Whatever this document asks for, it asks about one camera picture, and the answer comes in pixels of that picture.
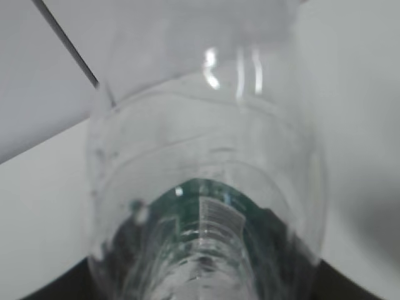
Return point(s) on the clear green-label water bottle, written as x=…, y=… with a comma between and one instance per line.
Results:
x=207, y=175

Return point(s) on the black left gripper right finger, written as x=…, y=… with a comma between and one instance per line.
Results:
x=376, y=280

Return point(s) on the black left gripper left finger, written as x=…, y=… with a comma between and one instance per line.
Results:
x=76, y=284

